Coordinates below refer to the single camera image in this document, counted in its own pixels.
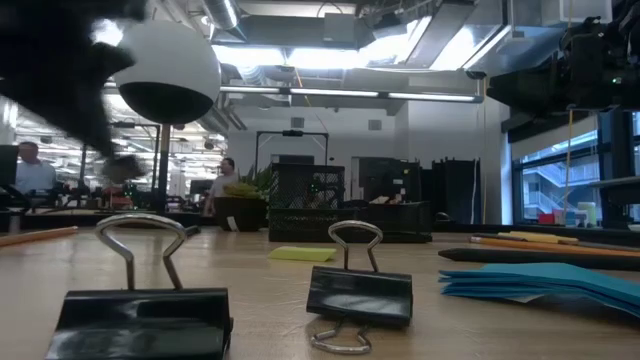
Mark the blue sticky note stack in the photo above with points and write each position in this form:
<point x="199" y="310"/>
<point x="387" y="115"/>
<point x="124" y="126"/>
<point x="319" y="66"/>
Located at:
<point x="550" y="285"/>

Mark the white and black globe lamp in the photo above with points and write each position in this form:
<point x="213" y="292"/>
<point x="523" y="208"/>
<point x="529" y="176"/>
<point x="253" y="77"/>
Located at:
<point x="170" y="55"/>

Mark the person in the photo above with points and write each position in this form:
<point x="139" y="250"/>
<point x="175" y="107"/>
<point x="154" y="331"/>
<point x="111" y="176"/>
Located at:
<point x="222" y="185"/>
<point x="34" y="175"/>

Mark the black mesh desk organizer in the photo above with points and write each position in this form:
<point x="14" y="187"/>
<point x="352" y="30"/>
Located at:
<point x="305" y="190"/>

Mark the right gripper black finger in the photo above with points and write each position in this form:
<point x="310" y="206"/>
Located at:
<point x="525" y="90"/>

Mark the black monitor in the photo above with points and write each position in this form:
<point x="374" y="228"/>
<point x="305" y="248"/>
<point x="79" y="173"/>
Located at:
<point x="9" y="165"/>

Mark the potted succulent plant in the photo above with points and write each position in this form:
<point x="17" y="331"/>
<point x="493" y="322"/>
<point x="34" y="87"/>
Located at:
<point x="240" y="212"/>

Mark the black binder clip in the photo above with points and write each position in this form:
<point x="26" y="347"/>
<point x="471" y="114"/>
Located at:
<point x="360" y="295"/>
<point x="140" y="320"/>

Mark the green translucent container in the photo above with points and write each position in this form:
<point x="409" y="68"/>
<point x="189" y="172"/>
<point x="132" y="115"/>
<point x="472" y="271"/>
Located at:
<point x="587" y="214"/>

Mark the black computer mouse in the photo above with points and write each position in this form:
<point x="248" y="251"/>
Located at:
<point x="443" y="218"/>

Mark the long ceiling light fixture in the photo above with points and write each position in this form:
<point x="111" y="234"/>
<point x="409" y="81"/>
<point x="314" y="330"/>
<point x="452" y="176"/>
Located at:
<point x="330" y="92"/>

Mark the red container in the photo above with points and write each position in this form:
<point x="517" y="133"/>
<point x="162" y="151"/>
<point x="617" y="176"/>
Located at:
<point x="546" y="218"/>

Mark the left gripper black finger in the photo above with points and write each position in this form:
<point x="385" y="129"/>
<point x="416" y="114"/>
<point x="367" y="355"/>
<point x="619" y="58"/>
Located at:
<point x="122" y="169"/>

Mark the yellow sticky note pad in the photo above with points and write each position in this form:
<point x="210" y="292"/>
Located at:
<point x="300" y="254"/>

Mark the black metal frame stand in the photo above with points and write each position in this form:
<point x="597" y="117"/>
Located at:
<point x="83" y="170"/>

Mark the silver ventilation duct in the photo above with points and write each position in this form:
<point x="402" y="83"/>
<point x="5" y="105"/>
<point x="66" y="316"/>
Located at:
<point x="222" y="12"/>

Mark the orange pencil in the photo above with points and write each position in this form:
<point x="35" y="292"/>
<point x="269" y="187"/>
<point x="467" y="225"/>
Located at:
<point x="35" y="236"/>
<point x="550" y="246"/>

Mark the black storage cabinet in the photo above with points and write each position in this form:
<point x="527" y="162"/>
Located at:
<point x="385" y="175"/>

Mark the black partition panel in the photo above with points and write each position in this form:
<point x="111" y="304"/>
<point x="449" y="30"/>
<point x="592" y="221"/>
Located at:
<point x="457" y="190"/>

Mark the black camera gantry frame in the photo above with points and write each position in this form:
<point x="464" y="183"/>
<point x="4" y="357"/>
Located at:
<point x="292" y="133"/>

